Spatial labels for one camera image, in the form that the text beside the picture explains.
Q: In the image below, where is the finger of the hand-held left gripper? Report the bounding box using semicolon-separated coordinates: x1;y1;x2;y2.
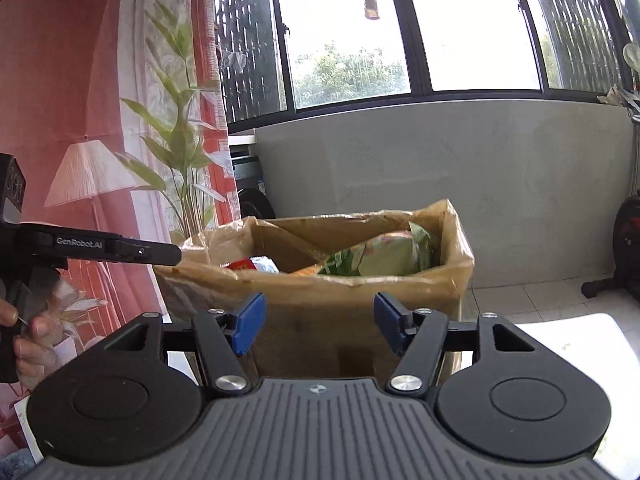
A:
111;239;182;267

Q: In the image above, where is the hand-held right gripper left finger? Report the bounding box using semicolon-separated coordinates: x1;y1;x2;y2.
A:
100;292;266;397

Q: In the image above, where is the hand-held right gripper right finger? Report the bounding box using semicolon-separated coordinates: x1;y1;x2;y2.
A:
374;291;539;397

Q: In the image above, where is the pale green snack bag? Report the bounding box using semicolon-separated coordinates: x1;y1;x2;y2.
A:
319;221;434;277

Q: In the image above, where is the brown cardboard box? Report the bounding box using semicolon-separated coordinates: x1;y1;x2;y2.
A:
154;199;476;387

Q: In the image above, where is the person's left hand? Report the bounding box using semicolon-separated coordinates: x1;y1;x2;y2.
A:
0;299;58;389

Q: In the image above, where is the red white snack packet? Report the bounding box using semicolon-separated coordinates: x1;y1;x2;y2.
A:
226;256;281;275

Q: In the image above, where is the dark round appliance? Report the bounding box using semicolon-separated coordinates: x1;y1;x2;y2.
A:
231;155;277;221

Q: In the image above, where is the red printed curtain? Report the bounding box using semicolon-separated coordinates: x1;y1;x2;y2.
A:
0;0;237;463

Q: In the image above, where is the floral tablecloth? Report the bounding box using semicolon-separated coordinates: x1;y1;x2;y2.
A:
14;311;640;479

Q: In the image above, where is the blue fuzzy cloth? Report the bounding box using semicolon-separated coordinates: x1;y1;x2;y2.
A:
0;449;37;480

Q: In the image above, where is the black exercise bike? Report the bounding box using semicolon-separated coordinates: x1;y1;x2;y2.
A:
581;85;640;305

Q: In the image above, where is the black framed window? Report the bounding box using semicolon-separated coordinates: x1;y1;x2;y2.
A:
214;0;640;123

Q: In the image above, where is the white round cloth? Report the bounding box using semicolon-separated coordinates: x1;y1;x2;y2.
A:
622;42;640;82

